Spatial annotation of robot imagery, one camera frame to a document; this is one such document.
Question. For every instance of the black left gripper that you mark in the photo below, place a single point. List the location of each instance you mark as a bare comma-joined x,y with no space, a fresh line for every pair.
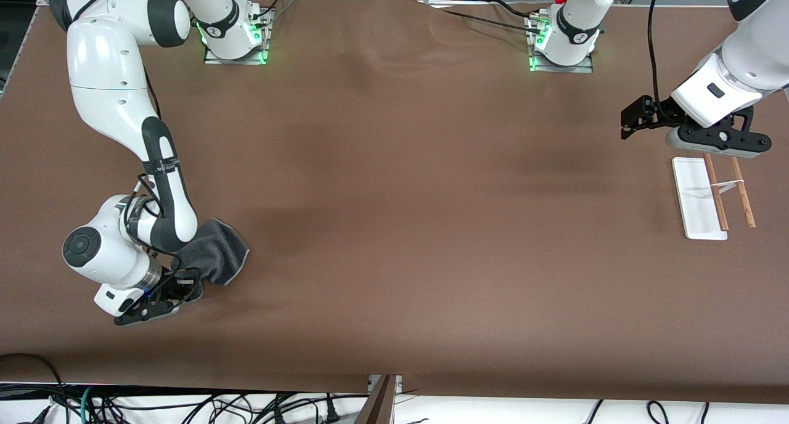
654,115

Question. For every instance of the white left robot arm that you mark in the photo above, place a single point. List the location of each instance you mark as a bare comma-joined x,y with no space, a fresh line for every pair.
746,54

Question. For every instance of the black power plug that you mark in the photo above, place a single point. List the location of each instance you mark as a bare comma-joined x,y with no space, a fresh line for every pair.
331,411

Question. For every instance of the white rack with wooden rods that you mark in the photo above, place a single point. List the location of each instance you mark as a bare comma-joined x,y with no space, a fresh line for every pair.
699,196

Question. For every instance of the brown wooden post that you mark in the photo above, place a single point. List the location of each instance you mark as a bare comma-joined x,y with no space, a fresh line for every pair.
377,405

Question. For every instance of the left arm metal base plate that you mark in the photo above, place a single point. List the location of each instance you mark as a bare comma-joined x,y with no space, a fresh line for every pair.
542,65

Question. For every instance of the grey and pink towel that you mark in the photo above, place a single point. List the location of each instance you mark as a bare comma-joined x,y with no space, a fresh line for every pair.
225,251

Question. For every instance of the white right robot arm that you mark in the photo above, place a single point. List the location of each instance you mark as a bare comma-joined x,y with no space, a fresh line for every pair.
105,73

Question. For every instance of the metal bracket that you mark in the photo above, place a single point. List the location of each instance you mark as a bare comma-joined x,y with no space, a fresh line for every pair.
397,384

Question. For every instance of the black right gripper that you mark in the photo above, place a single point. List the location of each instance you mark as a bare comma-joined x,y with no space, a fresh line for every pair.
177,283

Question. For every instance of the white flat sheet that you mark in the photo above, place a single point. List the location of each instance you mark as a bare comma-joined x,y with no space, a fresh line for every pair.
459,4

